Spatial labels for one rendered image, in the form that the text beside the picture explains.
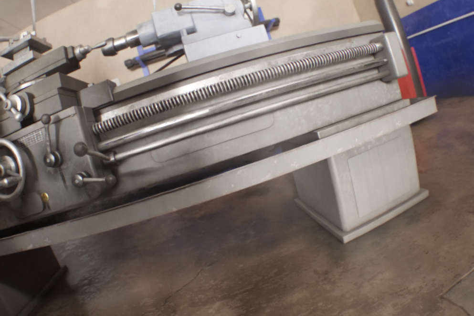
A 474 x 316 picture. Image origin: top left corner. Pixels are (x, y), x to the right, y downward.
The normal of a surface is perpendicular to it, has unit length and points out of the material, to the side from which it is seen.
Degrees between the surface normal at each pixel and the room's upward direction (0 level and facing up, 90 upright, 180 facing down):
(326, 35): 90
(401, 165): 90
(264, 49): 90
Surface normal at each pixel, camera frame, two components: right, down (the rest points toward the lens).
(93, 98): 0.13, 0.04
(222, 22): 0.00, -0.35
